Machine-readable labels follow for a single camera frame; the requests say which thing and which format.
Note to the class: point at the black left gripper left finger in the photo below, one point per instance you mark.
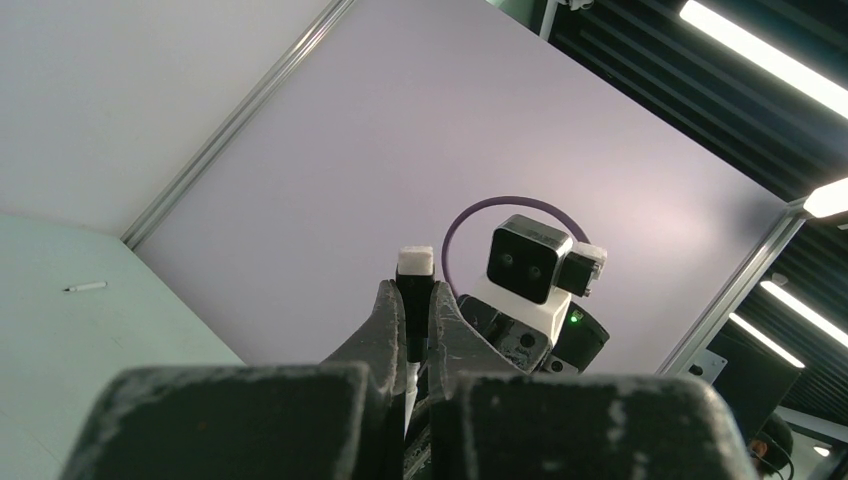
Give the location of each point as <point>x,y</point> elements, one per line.
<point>342,418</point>

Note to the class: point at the aluminium frame rail right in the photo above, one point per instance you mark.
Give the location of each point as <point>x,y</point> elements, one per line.
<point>216,144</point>

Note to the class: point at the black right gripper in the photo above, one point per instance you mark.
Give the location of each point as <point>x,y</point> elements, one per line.
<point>524,346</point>

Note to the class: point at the person head with headset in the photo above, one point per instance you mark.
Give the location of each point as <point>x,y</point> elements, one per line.
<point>771,449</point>

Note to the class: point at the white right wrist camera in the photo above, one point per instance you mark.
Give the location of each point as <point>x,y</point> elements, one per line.
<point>534,270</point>

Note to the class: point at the white marker pen black tip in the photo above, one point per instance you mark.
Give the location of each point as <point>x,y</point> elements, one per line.
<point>415,280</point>

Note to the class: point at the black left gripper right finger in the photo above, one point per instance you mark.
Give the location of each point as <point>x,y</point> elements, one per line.
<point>490,420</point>

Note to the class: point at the ceiling strip light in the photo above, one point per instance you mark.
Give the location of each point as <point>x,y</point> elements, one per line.
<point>807,328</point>
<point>774,61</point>
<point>828,200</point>

